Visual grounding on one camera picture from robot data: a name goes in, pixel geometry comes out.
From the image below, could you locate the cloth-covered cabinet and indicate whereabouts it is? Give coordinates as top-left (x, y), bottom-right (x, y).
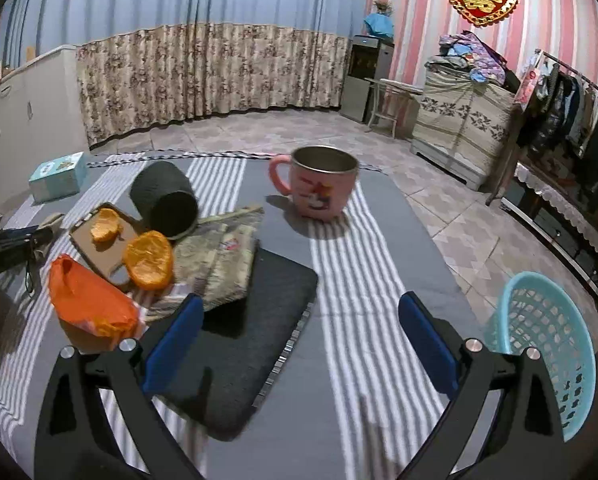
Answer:
top-left (411, 67), bottom-right (517, 191)

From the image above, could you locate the black tablet case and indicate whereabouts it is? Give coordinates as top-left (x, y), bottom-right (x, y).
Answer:
top-left (151, 247), bottom-right (320, 441)

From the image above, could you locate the orange peel half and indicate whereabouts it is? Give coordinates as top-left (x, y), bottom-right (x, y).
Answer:
top-left (123, 230), bottom-right (174, 290)
top-left (90, 208), bottom-right (123, 245)

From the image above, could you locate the low black cabinet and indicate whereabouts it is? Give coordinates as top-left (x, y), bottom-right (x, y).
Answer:
top-left (501, 180), bottom-right (598, 306)

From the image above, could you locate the grey white striped tablecloth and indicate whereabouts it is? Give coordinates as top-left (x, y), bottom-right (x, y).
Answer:
top-left (0, 149), bottom-right (500, 480)

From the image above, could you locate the pink mug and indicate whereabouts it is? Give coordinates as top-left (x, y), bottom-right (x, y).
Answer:
top-left (269, 145), bottom-right (360, 221)

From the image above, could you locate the patterned snack wrapper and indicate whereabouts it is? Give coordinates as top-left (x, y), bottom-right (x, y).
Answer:
top-left (146, 205), bottom-right (266, 318)

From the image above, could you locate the grey water dispenser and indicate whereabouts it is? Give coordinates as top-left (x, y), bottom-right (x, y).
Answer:
top-left (340, 35), bottom-right (396, 123)

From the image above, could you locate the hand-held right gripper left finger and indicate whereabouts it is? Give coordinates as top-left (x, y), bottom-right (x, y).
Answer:
top-left (33, 292), bottom-right (206, 480)

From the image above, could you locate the black cylinder container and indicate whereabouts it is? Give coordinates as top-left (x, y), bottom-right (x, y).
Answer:
top-left (130, 161), bottom-right (200, 241)

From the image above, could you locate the metal clothes rack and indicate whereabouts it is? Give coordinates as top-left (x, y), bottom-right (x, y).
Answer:
top-left (486, 49), bottom-right (598, 206)

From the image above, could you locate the orange plastic bag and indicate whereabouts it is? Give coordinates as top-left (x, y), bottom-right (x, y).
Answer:
top-left (48, 254), bottom-right (147, 353)

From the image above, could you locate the teal tissue box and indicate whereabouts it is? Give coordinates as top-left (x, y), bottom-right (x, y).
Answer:
top-left (29, 151), bottom-right (88, 204)

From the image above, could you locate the pile of clothes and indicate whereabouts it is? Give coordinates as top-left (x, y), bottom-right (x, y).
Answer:
top-left (425, 31), bottom-right (522, 86)

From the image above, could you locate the grey beige glove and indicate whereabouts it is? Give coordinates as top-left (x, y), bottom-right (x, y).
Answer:
top-left (31, 212), bottom-right (66, 261)

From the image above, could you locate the pink gift bag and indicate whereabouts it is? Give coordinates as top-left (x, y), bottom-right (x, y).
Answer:
top-left (514, 55), bottom-right (542, 106)

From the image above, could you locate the white cabinet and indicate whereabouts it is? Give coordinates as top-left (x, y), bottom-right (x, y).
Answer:
top-left (0, 45), bottom-right (90, 216)

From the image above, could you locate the light blue plastic basket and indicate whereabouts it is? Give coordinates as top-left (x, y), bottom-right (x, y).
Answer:
top-left (484, 271), bottom-right (597, 443)

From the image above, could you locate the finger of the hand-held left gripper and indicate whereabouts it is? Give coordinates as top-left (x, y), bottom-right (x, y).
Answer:
top-left (0, 225), bottom-right (54, 277)

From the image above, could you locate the brown phone case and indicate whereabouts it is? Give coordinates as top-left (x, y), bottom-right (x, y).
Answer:
top-left (69, 203), bottom-right (150, 286)

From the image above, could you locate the blue floral curtain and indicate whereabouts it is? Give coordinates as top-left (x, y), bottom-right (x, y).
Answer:
top-left (0, 0), bottom-right (374, 148)

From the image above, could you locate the blue cloth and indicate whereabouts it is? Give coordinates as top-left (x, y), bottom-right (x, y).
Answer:
top-left (363, 12), bottom-right (394, 38)

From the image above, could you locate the small metal side table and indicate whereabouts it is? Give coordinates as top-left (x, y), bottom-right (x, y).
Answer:
top-left (364, 77), bottom-right (424, 138)

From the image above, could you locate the white lace cloth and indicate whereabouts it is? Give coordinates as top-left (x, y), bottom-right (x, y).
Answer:
top-left (514, 162), bottom-right (598, 261)

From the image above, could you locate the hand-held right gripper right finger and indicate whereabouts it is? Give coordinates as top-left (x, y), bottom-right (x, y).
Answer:
top-left (398, 290), bottom-right (567, 480)

